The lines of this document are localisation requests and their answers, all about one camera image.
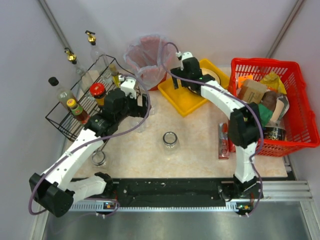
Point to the dark sauce bottle black cap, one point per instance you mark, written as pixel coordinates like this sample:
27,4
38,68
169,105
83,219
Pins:
63,94

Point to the red snack packet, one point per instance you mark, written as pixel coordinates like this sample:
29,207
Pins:
223,143

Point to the red bin with plastic bag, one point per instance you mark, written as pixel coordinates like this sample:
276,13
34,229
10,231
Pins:
144,55

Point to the sauce bottle yellow cap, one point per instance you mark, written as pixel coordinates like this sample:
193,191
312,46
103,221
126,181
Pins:
77,110

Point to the green bag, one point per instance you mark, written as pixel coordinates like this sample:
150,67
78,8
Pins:
265,115

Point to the yellow snack bag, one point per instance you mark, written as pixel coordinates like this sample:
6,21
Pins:
274,83

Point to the black round tin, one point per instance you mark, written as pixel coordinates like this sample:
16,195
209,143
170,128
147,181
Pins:
274,131

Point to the brown foil pouch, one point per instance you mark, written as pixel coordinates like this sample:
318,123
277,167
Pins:
277,103

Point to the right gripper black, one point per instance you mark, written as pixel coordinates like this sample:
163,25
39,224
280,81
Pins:
177,75

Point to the red plastic basket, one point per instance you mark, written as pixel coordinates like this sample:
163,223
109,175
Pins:
300,120

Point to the glass jar metal rim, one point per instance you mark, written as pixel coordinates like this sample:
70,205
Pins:
170,142

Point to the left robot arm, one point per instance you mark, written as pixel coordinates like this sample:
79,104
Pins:
54,189

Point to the small yellow label bottle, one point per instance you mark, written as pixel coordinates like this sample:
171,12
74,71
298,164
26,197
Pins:
115,75

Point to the yellow plastic tray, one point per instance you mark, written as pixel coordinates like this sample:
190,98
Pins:
182,99

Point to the brown paper box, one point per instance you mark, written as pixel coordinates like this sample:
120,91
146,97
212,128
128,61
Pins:
252,91

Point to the beige plate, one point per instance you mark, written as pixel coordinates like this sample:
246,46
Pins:
206,71

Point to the glass oil bottle gold spout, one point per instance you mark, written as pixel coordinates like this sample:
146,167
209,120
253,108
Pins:
85,80

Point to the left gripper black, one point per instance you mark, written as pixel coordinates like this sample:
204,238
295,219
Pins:
143,106

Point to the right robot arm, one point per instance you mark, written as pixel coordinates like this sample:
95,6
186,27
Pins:
244,128

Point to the red lid chili jar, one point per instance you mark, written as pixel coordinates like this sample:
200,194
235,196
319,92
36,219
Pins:
98,91

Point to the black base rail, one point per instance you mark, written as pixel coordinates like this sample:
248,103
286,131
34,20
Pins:
175,192

